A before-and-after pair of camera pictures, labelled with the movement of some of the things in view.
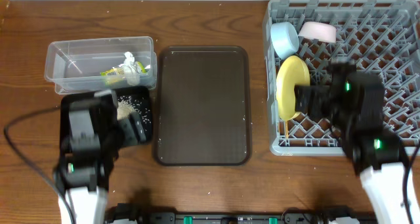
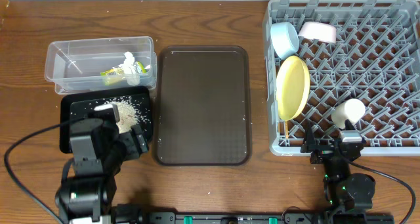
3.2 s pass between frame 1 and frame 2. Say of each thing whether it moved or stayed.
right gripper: moved
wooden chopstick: stayed
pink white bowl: stayed
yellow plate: stayed
